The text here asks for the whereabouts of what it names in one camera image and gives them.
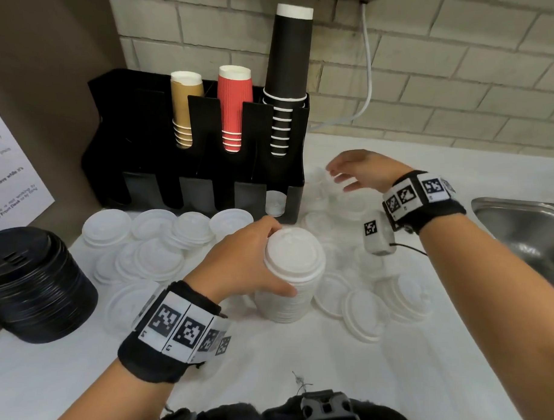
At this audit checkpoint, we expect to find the person's right hand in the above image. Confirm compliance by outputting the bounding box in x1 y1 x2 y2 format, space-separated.
324 147 415 195

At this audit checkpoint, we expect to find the person's left hand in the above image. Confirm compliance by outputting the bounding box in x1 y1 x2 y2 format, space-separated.
182 214 298 306

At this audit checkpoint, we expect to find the pile of white cup lids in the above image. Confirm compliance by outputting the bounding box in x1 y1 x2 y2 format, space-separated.
78 161 436 353

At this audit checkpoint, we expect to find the black cup and lid organizer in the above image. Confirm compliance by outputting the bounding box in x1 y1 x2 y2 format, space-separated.
77 62 314 232

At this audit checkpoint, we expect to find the stack of black lids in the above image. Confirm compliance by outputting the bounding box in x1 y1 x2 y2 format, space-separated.
0 224 101 346

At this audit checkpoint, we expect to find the person's right forearm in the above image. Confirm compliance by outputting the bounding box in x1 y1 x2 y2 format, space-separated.
417 209 554 420

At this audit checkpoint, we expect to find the right marker wristband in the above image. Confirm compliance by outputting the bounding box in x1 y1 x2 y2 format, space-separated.
380 168 468 237

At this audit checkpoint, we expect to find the marker wristband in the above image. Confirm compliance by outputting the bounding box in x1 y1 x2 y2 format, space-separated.
114 278 234 386
380 168 468 237

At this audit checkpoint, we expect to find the left marker wristband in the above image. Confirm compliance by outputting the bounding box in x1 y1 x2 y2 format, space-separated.
114 278 234 386

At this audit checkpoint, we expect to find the stack of black paper cups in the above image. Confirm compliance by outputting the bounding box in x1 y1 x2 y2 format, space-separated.
258 2 320 158

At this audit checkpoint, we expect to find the stack of red paper cups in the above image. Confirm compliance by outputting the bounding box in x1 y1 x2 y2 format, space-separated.
216 64 256 154

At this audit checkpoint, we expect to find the stack of gold paper cups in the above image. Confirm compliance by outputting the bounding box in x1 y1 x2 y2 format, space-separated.
169 70 207 150

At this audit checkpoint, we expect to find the steel sink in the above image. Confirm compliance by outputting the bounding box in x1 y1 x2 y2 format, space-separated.
470 194 554 306

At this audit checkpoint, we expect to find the microwave safety poster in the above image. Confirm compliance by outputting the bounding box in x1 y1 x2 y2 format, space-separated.
0 88 56 234

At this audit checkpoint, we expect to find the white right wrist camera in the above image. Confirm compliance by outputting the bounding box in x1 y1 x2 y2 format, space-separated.
361 210 397 258

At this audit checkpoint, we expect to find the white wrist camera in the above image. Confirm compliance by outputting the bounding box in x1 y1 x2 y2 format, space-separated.
195 326 234 370
361 210 397 258

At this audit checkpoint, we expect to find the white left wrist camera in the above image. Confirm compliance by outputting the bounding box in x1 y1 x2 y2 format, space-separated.
195 326 234 370

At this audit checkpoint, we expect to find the black right camera cable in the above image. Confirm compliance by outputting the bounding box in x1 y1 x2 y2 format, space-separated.
389 242 429 259

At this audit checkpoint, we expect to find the white power cable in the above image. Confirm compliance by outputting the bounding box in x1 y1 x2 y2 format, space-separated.
304 2 376 133

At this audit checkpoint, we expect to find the black chest camera mount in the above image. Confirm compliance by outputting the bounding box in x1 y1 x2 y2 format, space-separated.
147 386 412 420

